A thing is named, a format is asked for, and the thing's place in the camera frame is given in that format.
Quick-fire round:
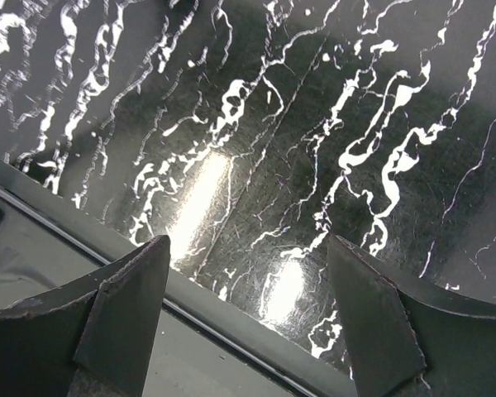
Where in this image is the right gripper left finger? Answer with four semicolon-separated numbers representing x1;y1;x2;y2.
0;236;170;396

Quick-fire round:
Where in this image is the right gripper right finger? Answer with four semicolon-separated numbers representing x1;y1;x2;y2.
327;235;496;396

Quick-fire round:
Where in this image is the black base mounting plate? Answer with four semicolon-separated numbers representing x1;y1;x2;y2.
0;161;356;396

